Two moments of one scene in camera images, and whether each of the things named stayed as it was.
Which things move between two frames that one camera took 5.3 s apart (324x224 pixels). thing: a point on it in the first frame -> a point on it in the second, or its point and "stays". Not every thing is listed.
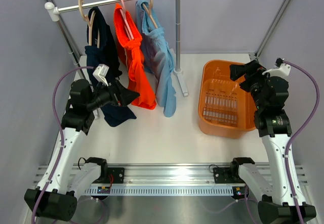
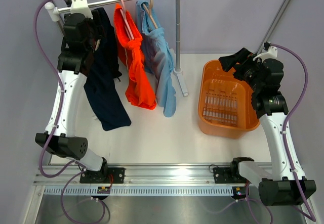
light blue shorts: x=158 y=58 stays
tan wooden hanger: x=149 y=11 stays
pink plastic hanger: x=123 y=10 stays
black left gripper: x=119 y=94 -> x=95 y=24
